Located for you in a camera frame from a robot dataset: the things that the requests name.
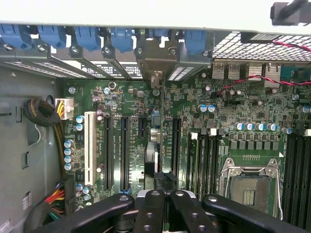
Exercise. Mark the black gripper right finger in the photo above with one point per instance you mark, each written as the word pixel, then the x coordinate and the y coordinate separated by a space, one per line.
pixel 192 216

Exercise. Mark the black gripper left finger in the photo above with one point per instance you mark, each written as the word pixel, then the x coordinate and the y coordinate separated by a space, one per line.
pixel 150 213

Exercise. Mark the black RAM slot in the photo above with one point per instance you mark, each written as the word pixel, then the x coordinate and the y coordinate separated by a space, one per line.
pixel 218 145
pixel 297 182
pixel 305 182
pixel 211 165
pixel 203 165
pixel 288 182

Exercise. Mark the CPU socket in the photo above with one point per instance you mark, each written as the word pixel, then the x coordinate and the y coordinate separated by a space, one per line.
pixel 252 194

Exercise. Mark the black main power connector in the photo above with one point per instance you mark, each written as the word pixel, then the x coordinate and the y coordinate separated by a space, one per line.
pixel 69 191

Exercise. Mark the short black expansion slot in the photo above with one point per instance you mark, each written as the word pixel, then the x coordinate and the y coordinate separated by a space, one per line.
pixel 143 127

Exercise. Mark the white expansion slot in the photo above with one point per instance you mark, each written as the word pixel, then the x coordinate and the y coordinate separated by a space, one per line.
pixel 90 148

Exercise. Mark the green motherboard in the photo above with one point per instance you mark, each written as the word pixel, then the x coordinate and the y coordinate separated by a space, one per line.
pixel 136 97

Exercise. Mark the white power connector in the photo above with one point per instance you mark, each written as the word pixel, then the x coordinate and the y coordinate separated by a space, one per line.
pixel 64 108

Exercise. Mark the silver double port block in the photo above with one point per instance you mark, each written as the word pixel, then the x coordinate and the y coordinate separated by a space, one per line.
pixel 226 71

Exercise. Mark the blue slot retention clip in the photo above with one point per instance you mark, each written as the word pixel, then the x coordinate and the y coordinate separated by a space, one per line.
pixel 87 37
pixel 121 38
pixel 194 41
pixel 51 35
pixel 159 32
pixel 15 35

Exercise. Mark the teal serial port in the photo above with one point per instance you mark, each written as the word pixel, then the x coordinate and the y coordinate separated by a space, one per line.
pixel 295 74

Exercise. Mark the black and grey PC case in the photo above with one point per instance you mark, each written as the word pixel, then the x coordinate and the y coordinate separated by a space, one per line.
pixel 255 51

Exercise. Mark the black table corner cap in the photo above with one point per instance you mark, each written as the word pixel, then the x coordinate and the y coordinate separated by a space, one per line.
pixel 284 12

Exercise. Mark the black intrusion switch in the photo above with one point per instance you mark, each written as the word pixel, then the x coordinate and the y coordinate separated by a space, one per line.
pixel 260 37

